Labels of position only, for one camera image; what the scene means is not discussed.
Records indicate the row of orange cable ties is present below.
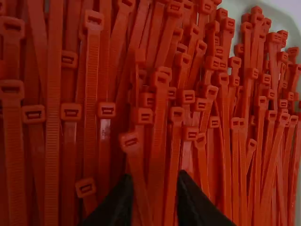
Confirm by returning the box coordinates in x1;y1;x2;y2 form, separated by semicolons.
0;0;301;226

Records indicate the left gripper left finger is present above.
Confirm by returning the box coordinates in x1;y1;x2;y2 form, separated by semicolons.
82;173;135;226

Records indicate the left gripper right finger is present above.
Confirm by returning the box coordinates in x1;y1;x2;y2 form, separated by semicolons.
176;169;237;226

